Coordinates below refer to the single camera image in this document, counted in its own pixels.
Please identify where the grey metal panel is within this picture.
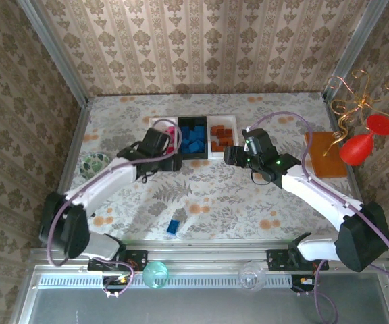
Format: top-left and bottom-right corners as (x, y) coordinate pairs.
(18, 266), (389, 324)

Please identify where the gold wire ornament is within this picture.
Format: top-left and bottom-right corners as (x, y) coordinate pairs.
(323, 69), (389, 157)

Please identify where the black plastic bin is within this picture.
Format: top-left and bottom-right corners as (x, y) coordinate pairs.
(177, 116), (209, 160)

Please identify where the green patterned bowl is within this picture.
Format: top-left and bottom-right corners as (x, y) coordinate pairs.
(81, 152), (111, 177)

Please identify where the brown wooden board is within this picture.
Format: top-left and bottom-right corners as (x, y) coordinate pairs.
(305, 131), (349, 179)

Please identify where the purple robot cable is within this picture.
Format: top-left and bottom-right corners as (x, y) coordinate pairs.
(45, 118), (184, 300)
(247, 111), (389, 324)

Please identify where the white plastic bin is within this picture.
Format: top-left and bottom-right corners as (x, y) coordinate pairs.
(206, 115), (239, 160)
(148, 116), (181, 159)

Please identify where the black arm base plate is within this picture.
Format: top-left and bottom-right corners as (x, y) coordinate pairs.
(88, 249), (149, 271)
(265, 248), (330, 271)

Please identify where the grey slotted cable duct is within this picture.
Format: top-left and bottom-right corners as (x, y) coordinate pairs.
(34, 273), (295, 288)

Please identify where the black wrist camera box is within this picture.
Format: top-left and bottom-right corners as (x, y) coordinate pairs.
(242, 128), (277, 157)
(142, 128), (172, 155)

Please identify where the teal glass cup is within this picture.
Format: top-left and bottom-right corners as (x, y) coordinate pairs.
(142, 260), (170, 290)

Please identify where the aluminium mounting rail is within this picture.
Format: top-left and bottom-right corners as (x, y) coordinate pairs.
(28, 246), (389, 271)

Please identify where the black connector box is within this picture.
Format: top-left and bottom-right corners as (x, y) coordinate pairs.
(290, 275), (317, 293)
(102, 275), (131, 292)

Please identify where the aluminium frame post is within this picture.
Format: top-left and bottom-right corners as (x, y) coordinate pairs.
(322, 0), (383, 97)
(17, 0), (89, 107)

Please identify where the aluminium table side rail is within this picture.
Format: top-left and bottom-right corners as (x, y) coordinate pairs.
(42, 104), (93, 249)
(321, 90), (367, 210)

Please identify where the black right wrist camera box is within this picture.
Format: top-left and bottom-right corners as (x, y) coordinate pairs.
(242, 128), (277, 157)

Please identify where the clear glass cup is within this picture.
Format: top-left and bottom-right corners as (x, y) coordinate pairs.
(237, 261), (267, 291)

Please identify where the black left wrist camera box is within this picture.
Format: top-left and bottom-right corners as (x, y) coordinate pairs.
(142, 128), (172, 155)

